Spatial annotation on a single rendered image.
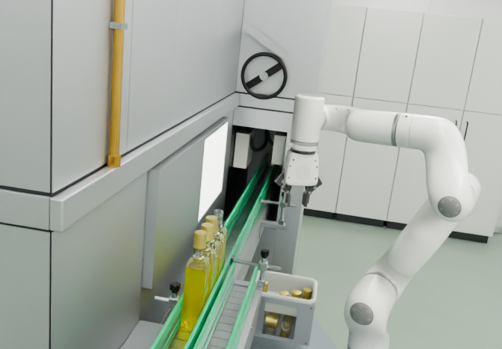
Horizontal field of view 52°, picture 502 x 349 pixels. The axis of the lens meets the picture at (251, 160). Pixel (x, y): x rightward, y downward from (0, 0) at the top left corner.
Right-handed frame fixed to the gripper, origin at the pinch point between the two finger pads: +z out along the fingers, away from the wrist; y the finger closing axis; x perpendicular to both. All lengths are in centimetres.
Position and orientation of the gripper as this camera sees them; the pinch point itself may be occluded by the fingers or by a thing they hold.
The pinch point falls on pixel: (296, 199)
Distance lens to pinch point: 156.7
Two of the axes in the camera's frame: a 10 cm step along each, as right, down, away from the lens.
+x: -2.1, -2.7, 9.4
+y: 9.7, 0.4, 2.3
